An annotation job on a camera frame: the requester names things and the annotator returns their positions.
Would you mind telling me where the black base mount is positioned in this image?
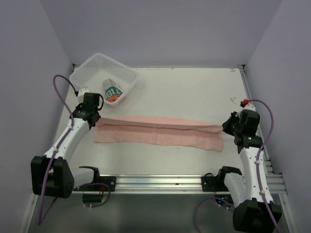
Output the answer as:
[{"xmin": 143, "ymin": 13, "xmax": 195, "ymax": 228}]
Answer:
[
  {"xmin": 201, "ymin": 173, "xmax": 228, "ymax": 192},
  {"xmin": 74, "ymin": 176, "xmax": 117, "ymax": 192}
]

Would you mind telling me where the aluminium front rail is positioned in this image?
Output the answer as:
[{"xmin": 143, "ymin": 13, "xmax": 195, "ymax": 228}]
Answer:
[{"xmin": 72, "ymin": 175, "xmax": 285, "ymax": 195}]

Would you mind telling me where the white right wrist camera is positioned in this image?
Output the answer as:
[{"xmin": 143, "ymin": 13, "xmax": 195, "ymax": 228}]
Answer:
[{"xmin": 239, "ymin": 103, "xmax": 256, "ymax": 115}]

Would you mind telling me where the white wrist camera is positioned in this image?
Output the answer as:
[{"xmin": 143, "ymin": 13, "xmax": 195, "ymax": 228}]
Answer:
[
  {"xmin": 77, "ymin": 88, "xmax": 89, "ymax": 103},
  {"xmin": 239, "ymin": 103, "xmax": 256, "ymax": 115}
]

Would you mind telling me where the translucent plastic basket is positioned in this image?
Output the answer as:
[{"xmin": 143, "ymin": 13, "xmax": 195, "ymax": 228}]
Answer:
[{"xmin": 69, "ymin": 53, "xmax": 139, "ymax": 107}]

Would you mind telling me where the colourful rabbit print towel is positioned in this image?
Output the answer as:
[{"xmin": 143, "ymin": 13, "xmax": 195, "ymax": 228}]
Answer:
[{"xmin": 103, "ymin": 79, "xmax": 123, "ymax": 102}]

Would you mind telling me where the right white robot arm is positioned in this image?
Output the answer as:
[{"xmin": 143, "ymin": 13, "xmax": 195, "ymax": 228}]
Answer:
[{"xmin": 216, "ymin": 108, "xmax": 282, "ymax": 233}]

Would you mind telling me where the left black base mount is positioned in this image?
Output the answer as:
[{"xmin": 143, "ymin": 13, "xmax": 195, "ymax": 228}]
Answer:
[{"xmin": 74, "ymin": 176, "xmax": 117, "ymax": 192}]

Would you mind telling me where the aluminium rail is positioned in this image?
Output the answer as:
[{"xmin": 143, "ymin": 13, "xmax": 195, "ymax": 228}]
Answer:
[
  {"xmin": 72, "ymin": 175, "xmax": 285, "ymax": 195},
  {"xmin": 238, "ymin": 64, "xmax": 282, "ymax": 175}
]

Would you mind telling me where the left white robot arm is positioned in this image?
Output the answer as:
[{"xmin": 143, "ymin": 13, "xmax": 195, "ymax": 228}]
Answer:
[{"xmin": 31, "ymin": 92, "xmax": 104, "ymax": 199}]

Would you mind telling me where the pink towel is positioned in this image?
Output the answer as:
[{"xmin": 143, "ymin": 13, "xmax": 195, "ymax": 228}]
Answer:
[{"xmin": 94, "ymin": 116, "xmax": 223, "ymax": 151}]

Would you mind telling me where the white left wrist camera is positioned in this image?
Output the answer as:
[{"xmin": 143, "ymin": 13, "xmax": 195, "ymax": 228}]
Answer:
[{"xmin": 77, "ymin": 88, "xmax": 89, "ymax": 103}]

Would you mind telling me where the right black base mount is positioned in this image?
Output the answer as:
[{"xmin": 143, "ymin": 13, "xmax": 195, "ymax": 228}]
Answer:
[{"xmin": 201, "ymin": 173, "xmax": 228, "ymax": 192}]

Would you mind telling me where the aluminium right side rail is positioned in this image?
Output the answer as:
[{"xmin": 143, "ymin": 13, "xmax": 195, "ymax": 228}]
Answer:
[{"xmin": 238, "ymin": 64, "xmax": 282, "ymax": 175}]

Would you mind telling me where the right wrist camera red plug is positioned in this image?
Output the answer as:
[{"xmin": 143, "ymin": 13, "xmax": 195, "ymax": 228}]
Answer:
[{"xmin": 240, "ymin": 99, "xmax": 249, "ymax": 108}]

